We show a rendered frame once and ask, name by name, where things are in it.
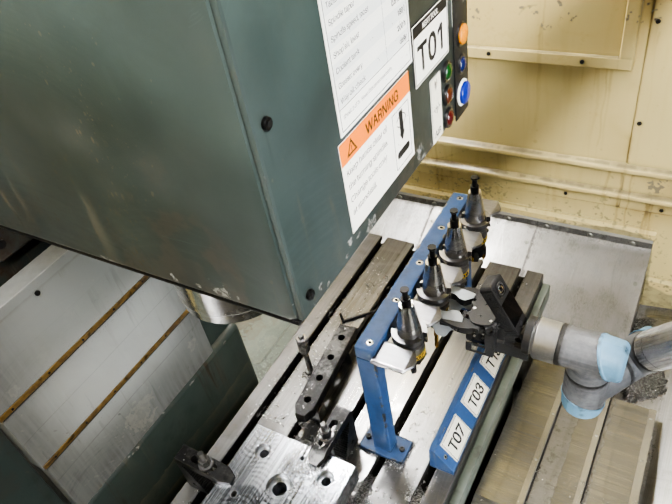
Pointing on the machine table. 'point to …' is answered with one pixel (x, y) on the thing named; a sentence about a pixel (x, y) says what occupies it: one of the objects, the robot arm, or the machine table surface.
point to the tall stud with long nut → (305, 352)
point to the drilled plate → (260, 471)
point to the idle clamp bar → (325, 374)
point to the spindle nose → (213, 308)
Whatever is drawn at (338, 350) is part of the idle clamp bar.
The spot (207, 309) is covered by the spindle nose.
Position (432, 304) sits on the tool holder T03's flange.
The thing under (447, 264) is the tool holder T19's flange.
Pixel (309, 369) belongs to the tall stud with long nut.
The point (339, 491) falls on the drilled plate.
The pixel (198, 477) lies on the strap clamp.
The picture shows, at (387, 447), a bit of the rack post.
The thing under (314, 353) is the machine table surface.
